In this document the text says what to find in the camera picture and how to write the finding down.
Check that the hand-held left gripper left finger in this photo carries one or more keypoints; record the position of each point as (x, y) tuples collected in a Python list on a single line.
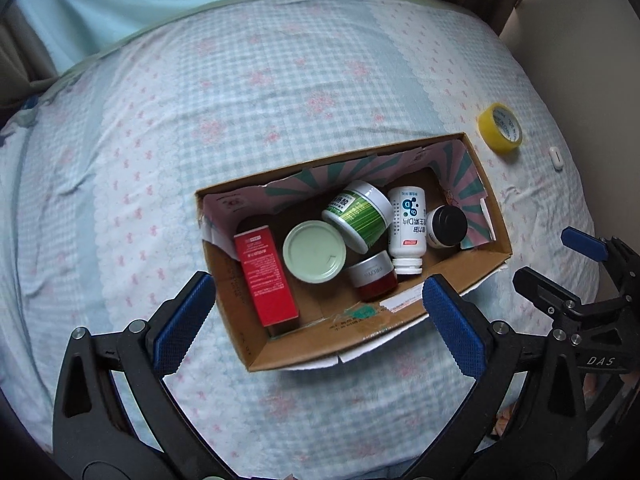
[(182, 325)]

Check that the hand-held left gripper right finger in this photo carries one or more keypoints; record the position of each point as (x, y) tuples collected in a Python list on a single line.
[(455, 330)]

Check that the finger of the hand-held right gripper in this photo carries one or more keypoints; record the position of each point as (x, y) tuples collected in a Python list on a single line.
[(582, 242), (540, 290)]

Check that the red rectangular box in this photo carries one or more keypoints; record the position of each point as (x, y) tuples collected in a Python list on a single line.
[(265, 275)]

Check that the red jar with silver lid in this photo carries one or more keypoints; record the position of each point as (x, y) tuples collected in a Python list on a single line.
[(372, 277)]

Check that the white jar with black lid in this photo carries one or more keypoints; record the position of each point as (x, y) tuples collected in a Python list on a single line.
[(447, 225)]

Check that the white pill bottle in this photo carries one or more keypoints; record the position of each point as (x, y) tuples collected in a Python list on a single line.
[(407, 230)]

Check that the cardboard box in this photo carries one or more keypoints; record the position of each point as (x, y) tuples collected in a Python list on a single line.
[(300, 345)]

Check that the white jar with green stripes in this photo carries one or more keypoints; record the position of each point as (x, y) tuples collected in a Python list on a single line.
[(357, 217)]

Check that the green lid jar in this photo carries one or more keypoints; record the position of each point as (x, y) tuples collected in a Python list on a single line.
[(314, 252)]

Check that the small white plastic case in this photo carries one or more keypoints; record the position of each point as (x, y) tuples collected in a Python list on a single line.
[(554, 157)]

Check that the yellow tape roll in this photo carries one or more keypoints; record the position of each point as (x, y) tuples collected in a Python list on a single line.
[(487, 132)]

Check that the blue checked floral bedsheet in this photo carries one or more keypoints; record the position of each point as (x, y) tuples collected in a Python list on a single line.
[(200, 110)]

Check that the small dark blue cloth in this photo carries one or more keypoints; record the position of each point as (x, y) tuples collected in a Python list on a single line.
[(31, 102)]

